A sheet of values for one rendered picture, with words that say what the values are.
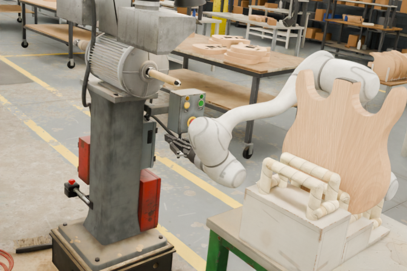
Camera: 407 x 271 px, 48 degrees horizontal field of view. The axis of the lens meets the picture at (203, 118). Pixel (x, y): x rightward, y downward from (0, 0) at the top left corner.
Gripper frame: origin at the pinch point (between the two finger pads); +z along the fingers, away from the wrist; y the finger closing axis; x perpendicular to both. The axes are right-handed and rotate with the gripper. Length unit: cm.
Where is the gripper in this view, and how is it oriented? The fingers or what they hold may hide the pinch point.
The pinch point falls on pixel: (171, 139)
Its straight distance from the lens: 189.2
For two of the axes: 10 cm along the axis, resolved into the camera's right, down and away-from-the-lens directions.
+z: -6.3, -3.0, 7.1
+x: -0.2, -9.2, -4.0
